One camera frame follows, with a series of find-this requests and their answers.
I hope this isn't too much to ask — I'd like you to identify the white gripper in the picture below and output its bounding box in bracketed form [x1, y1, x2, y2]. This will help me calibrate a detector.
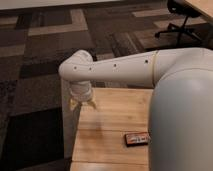
[70, 81, 97, 110]

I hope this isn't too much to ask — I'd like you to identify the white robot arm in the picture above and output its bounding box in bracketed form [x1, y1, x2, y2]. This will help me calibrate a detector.
[58, 47, 213, 171]

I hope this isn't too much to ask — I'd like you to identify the dark rectangular snack packet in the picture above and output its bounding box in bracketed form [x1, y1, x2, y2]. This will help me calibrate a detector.
[124, 132, 150, 147]

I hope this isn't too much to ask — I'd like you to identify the black office chair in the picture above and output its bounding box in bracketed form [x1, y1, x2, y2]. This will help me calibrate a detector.
[154, 0, 204, 48]

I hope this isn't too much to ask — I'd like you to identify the wooden desk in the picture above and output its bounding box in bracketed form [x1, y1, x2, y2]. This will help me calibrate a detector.
[184, 0, 213, 23]

